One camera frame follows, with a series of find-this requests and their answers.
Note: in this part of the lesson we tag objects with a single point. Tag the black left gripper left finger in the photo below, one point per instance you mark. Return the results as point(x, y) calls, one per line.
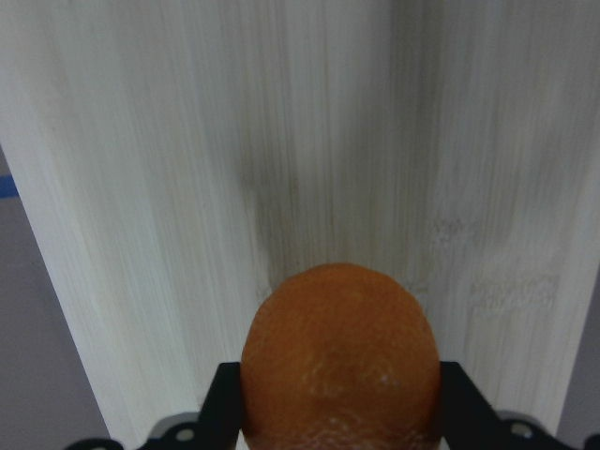
point(216, 425)

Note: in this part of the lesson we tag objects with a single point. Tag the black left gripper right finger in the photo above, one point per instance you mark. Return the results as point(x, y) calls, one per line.
point(469, 422)

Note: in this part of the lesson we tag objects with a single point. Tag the orange fruit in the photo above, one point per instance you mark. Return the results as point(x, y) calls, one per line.
point(341, 357)

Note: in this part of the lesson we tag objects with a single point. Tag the wooden cutting board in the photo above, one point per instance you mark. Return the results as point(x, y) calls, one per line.
point(178, 159)

